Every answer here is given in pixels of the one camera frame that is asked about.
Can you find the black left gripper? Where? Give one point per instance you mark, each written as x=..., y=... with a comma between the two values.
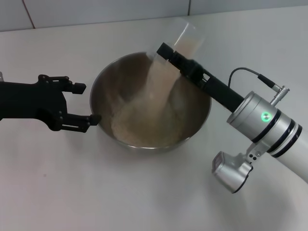
x=29, y=101

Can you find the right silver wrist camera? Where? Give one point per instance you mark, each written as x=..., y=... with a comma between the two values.
x=233, y=173

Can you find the white uncooked rice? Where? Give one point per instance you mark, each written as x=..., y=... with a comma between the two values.
x=149, y=125

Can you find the stainless steel mixing bowl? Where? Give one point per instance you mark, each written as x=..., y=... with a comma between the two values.
x=192, y=120

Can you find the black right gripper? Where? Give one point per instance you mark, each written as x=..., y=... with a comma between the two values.
x=221, y=92

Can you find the clear plastic measuring cup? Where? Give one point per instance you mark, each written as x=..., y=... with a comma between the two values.
x=190, y=36

